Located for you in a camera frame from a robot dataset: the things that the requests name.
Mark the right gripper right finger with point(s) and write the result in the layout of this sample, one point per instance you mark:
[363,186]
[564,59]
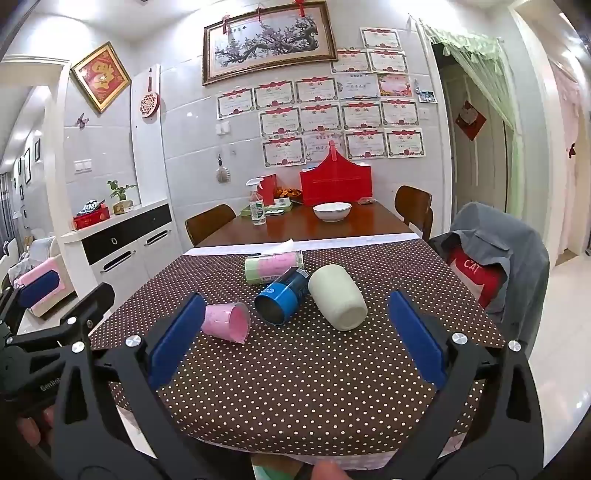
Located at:
[449,361]

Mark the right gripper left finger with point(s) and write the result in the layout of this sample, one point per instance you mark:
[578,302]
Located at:
[143,364]

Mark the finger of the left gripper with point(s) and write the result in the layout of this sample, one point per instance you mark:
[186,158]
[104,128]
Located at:
[78,322]
[14,301]

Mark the pink and green tall cup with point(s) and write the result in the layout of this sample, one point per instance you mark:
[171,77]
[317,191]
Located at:
[264,269]

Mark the pink plastic cup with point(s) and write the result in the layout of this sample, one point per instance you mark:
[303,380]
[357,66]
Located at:
[229,322]

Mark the pale green ceramic cup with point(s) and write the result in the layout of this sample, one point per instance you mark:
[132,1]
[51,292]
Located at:
[338,298]

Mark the blue metal cup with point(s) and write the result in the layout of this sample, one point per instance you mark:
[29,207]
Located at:
[279,301]

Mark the person's left hand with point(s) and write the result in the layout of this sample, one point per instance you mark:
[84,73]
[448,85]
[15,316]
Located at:
[38,430]

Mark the sofa with pink blanket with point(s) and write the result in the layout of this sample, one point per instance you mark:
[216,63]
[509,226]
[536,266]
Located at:
[41,271]

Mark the white sideboard cabinet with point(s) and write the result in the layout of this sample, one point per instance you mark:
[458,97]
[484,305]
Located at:
[125,251]

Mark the chair with grey jacket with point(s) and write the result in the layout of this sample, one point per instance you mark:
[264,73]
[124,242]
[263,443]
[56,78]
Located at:
[505,265]

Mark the red box on cabinet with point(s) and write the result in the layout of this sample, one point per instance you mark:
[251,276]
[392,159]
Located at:
[92,212]

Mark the small potted plant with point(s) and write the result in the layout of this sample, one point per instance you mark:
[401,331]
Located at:
[119,192]

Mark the left wooden chair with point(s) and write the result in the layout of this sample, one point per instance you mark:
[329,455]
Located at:
[202,225]

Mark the wooden chair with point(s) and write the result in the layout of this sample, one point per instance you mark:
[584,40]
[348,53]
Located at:
[202,225]
[415,207]

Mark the brown polka dot tablecloth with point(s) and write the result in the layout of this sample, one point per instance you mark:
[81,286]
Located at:
[304,388]

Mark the right wooden chair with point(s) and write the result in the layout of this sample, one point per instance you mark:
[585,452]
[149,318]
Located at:
[415,207]

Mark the clear spray bottle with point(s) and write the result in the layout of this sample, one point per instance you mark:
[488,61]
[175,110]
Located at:
[256,203]

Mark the white ceramic bowl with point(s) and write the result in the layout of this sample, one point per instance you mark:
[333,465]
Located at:
[333,211]

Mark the green tray with snacks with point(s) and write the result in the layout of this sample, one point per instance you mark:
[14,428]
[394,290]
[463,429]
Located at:
[284,200]

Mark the red gift bag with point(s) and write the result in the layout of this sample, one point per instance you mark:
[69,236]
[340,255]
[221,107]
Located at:
[336,179]

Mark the red diamond door decoration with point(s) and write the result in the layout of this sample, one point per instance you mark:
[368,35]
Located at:
[470,120]

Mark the red gold framed picture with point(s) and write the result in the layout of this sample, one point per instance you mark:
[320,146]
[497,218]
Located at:
[101,77]

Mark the green door curtain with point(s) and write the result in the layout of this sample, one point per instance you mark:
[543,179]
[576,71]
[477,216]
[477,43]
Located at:
[483,59]

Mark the framed plum blossom painting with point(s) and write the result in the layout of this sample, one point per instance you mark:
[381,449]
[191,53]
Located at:
[268,38]

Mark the wall light switch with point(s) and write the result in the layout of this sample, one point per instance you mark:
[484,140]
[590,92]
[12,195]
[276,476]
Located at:
[82,166]

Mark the red round wall ornament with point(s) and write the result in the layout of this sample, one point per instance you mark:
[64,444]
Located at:
[150,100]

